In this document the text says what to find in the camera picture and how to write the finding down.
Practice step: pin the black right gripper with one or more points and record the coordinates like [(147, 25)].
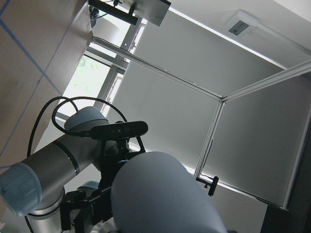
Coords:
[(80, 211)]

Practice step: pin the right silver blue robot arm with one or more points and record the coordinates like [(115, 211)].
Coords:
[(66, 185)]

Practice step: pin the brown paper table cover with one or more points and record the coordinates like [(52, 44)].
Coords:
[(41, 45)]

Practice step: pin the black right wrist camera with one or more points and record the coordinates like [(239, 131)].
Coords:
[(118, 131)]

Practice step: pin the black mounted side camera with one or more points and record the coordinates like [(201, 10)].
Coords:
[(212, 185)]

